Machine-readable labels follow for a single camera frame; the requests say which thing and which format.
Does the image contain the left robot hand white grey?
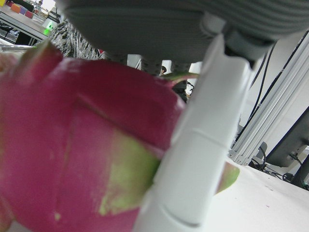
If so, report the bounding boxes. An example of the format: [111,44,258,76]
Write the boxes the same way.
[55,0,309,232]

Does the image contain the person in dark clothes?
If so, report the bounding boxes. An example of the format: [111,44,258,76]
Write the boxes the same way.
[159,65,195,103]

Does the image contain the black white patterned garment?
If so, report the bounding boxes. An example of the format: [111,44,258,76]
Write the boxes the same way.
[50,20,107,61]

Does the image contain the white device green light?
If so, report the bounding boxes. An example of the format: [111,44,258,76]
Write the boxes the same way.
[42,11,58,36]

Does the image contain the grey work table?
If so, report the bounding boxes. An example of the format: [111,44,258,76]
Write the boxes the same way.
[0,11,47,44]

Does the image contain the black Huawei monitor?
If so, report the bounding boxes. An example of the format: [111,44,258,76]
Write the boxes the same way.
[265,106,309,170]

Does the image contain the black hanging cable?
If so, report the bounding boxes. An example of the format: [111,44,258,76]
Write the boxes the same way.
[248,44,276,126]

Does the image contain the aluminium frame post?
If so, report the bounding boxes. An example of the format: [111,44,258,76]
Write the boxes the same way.
[228,31,309,167]

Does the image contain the black desk cables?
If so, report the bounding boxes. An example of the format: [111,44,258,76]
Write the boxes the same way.
[251,154,309,189]

